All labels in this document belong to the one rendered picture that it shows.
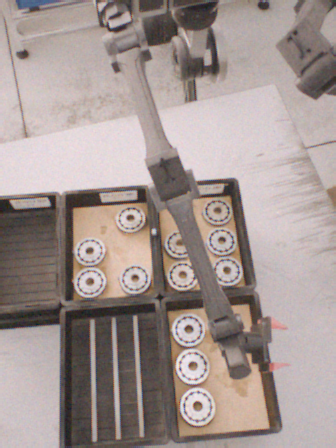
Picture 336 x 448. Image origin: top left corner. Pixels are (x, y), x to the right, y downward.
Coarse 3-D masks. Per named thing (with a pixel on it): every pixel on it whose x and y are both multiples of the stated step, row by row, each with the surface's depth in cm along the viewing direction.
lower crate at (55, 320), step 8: (8, 320) 151; (16, 320) 151; (24, 320) 152; (32, 320) 152; (40, 320) 157; (48, 320) 157; (56, 320) 157; (0, 328) 160; (8, 328) 160; (16, 328) 160
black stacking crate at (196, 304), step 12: (228, 300) 146; (240, 300) 147; (252, 300) 146; (252, 312) 147; (168, 324) 149; (252, 324) 148; (168, 336) 148; (264, 372) 138; (264, 384) 139; (264, 396) 140
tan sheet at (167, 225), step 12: (204, 204) 167; (168, 216) 165; (168, 228) 163; (204, 228) 163; (228, 228) 163; (204, 240) 161; (168, 264) 157; (240, 264) 157; (180, 276) 156; (168, 288) 154
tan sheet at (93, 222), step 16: (80, 208) 166; (96, 208) 166; (112, 208) 166; (144, 208) 166; (80, 224) 164; (96, 224) 164; (112, 224) 164; (80, 240) 161; (112, 240) 161; (128, 240) 161; (144, 240) 161; (112, 256) 159; (128, 256) 159; (144, 256) 159; (112, 272) 156; (112, 288) 154
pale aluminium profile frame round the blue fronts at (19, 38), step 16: (0, 0) 268; (80, 0) 284; (224, 0) 310; (16, 16) 280; (32, 16) 283; (16, 32) 289; (32, 32) 296; (48, 32) 296; (64, 32) 299; (16, 48) 299
